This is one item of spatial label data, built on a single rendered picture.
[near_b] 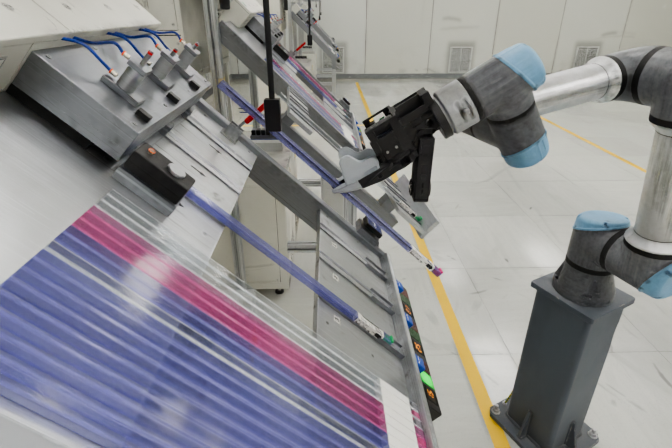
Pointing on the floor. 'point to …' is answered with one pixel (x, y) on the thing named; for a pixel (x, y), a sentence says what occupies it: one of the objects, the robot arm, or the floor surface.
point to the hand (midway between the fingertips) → (341, 188)
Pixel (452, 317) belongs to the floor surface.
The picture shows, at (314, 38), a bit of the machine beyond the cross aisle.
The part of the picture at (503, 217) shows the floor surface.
